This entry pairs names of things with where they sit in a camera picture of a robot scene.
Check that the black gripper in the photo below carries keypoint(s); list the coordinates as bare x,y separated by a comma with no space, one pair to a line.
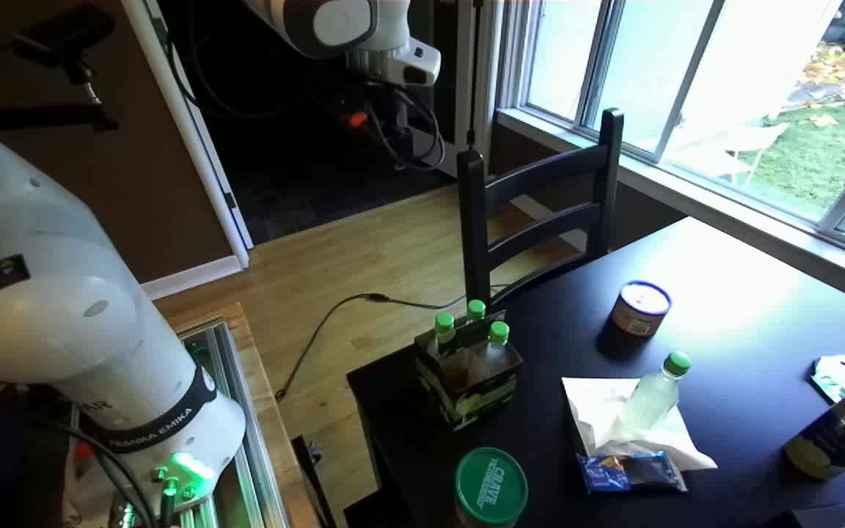
401,111

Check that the short green can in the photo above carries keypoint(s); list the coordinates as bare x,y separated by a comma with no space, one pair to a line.
492,485

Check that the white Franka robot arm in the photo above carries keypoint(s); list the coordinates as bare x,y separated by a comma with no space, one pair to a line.
51,293

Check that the can with purple lid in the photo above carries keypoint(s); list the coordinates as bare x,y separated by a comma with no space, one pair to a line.
632,323

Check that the dark wooden chair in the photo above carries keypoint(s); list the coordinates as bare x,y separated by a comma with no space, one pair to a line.
476,216

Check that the green capped glass bottle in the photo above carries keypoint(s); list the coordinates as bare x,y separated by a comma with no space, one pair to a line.
476,308
497,331
444,321

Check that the large white framed window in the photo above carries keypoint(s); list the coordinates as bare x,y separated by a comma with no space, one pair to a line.
604,47

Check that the green cardboard bottle carrier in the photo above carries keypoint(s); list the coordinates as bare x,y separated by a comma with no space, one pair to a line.
469,390

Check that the white paper napkin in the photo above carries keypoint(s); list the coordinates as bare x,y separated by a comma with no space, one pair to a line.
588,400

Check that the clear green capped plastic bottle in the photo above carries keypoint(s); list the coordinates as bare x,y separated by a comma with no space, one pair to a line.
649,400

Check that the blue snack packet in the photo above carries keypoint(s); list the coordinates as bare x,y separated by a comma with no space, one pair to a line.
629,474

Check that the brown cup with white item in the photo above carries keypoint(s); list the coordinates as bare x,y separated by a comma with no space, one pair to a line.
828,443

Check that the dark flat box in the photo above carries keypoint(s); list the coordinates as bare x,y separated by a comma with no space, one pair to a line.
834,515

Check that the white door frame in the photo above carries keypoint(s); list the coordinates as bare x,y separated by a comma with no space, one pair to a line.
197,147

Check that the metal rail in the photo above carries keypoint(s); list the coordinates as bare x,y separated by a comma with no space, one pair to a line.
233,390

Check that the black camera on mount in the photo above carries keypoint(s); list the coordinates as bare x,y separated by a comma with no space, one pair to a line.
60,34

